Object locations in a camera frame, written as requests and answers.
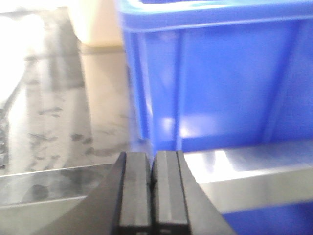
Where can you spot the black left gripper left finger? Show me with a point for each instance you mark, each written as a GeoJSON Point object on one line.
{"type": "Point", "coordinates": [119, 205]}

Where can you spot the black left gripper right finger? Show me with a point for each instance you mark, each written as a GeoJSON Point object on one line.
{"type": "Point", "coordinates": [180, 206]}

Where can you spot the blue bin lower right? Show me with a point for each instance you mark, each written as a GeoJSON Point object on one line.
{"type": "Point", "coordinates": [290, 219]}

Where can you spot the large blue bin front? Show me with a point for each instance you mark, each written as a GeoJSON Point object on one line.
{"type": "Point", "coordinates": [210, 74]}

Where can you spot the beige plastic tub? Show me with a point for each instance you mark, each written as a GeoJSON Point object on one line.
{"type": "Point", "coordinates": [95, 22]}

